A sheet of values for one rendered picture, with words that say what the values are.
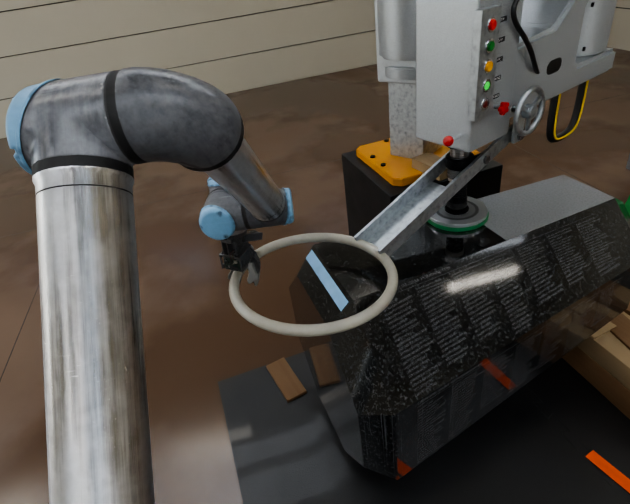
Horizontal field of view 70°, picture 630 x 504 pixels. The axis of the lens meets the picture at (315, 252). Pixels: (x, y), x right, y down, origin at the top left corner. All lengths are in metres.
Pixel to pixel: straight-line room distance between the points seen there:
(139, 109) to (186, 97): 0.06
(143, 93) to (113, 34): 6.71
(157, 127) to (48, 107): 0.13
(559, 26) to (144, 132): 1.40
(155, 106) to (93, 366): 0.30
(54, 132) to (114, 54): 6.72
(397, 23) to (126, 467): 1.88
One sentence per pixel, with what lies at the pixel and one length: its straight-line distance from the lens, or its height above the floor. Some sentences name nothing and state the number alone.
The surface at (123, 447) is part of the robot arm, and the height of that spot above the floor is 1.29.
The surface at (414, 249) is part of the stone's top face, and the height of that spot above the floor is 0.84.
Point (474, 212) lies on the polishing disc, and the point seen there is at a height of 0.87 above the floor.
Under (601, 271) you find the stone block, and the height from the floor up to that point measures 0.69.
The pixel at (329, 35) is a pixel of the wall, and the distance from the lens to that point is 7.57.
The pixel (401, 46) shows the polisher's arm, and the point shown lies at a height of 1.32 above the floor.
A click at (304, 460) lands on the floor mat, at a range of 2.01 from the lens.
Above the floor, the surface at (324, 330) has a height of 0.94.
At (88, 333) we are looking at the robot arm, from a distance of 0.57.
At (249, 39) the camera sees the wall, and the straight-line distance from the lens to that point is 7.32.
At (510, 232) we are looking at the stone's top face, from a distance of 1.66.
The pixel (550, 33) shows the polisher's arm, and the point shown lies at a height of 1.40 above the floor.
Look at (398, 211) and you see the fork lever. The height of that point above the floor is 0.95.
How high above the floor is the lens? 1.72
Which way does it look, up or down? 34 degrees down
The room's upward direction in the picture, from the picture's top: 9 degrees counter-clockwise
